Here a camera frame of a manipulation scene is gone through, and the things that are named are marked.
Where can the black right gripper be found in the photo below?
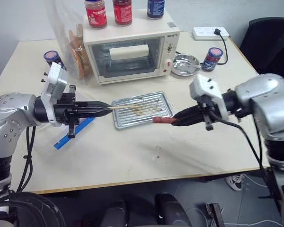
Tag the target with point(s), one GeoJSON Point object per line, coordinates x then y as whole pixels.
{"type": "Point", "coordinates": [207, 111]}

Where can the white sneaker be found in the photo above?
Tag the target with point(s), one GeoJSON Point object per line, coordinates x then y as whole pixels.
{"type": "Point", "coordinates": [234, 182]}

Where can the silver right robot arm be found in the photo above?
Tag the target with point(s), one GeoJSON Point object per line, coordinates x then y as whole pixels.
{"type": "Point", "coordinates": [265, 99]}

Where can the cream toaster oven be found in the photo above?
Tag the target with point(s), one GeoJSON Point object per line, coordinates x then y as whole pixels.
{"type": "Point", "coordinates": [130, 47]}

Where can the blue jar with pink lid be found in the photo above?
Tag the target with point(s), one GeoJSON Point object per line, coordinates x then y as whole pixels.
{"type": "Point", "coordinates": [52, 57]}
{"type": "Point", "coordinates": [212, 59]}

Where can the dark rounded shape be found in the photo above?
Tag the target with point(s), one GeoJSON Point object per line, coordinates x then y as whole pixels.
{"type": "Point", "coordinates": [114, 214]}
{"type": "Point", "coordinates": [169, 210]}

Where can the round metal dish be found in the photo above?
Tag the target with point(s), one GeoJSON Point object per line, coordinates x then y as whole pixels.
{"type": "Point", "coordinates": [185, 65]}

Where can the red jar with text label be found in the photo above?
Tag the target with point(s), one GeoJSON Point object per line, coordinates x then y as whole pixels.
{"type": "Point", "coordinates": [122, 11]}

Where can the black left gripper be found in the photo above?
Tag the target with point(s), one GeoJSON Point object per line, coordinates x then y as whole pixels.
{"type": "Point", "coordinates": [64, 112]}

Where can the rusty metal bar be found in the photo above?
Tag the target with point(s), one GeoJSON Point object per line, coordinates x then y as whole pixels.
{"type": "Point", "coordinates": [215, 215]}

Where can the red sausage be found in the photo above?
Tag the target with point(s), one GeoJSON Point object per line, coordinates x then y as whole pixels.
{"type": "Point", "coordinates": [162, 119]}

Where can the red jar with cartoon label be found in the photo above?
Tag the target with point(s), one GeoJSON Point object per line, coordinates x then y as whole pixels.
{"type": "Point", "coordinates": [95, 14]}

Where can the white power strip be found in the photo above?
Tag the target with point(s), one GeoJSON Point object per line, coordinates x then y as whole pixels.
{"type": "Point", "coordinates": [207, 33]}

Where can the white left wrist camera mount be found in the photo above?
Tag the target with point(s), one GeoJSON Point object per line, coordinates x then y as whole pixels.
{"type": "Point", "coordinates": [55, 81]}

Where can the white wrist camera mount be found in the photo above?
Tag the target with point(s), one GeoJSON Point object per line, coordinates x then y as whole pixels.
{"type": "Point", "coordinates": [203, 86]}
{"type": "Point", "coordinates": [55, 81]}

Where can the clear plastic bag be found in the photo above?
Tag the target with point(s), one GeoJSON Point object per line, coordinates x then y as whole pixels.
{"type": "Point", "coordinates": [61, 35]}

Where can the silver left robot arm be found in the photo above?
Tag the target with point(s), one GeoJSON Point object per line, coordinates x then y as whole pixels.
{"type": "Point", "coordinates": [11, 111]}

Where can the blue jar without lid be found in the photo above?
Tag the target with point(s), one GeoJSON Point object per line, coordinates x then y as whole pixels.
{"type": "Point", "coordinates": [156, 9]}

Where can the metal spoon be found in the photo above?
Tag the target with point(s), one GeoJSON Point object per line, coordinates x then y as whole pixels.
{"type": "Point", "coordinates": [188, 65]}

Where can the ribbed metal baking tray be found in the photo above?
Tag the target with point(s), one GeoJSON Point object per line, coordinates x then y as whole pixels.
{"type": "Point", "coordinates": [142, 111]}

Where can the blue tape strip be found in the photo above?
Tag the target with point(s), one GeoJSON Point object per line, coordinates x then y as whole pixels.
{"type": "Point", "coordinates": [82, 126]}

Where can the black office chair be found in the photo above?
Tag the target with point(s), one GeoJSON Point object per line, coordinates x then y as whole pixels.
{"type": "Point", "coordinates": [269, 45]}

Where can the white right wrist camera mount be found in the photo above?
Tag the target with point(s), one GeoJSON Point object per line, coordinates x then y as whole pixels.
{"type": "Point", "coordinates": [203, 86]}

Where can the wooden skewer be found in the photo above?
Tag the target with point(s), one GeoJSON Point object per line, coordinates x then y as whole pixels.
{"type": "Point", "coordinates": [123, 107]}

